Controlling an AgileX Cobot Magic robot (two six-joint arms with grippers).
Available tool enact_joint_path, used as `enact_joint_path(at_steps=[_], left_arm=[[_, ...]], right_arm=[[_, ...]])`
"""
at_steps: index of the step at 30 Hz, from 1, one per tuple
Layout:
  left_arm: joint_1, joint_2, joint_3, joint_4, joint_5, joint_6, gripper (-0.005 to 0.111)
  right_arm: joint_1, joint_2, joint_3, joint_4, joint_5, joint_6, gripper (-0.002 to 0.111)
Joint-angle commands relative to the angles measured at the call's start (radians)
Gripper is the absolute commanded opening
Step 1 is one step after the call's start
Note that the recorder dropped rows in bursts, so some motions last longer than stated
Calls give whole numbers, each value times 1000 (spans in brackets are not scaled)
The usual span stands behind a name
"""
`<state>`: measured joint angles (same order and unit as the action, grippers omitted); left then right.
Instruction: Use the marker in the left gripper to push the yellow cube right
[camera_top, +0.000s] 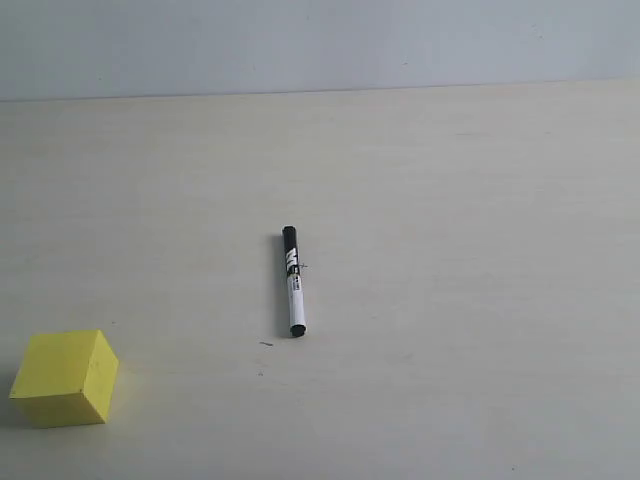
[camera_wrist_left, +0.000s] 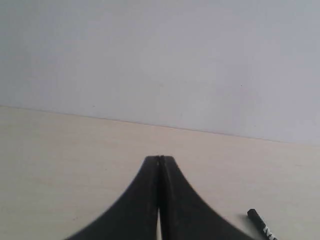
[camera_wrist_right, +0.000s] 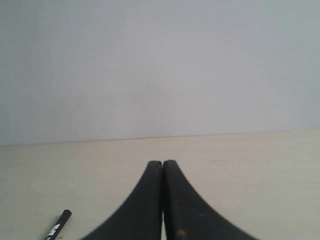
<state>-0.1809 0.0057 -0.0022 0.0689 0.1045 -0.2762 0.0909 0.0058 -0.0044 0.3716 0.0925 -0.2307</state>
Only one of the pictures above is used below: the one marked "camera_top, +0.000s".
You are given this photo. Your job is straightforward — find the black and white whiteboard marker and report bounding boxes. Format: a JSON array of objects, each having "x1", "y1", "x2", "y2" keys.
[{"x1": 282, "y1": 226, "x2": 307, "y2": 338}]

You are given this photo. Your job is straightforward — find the yellow foam cube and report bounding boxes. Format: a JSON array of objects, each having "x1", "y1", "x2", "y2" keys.
[{"x1": 9, "y1": 329, "x2": 119, "y2": 428}]

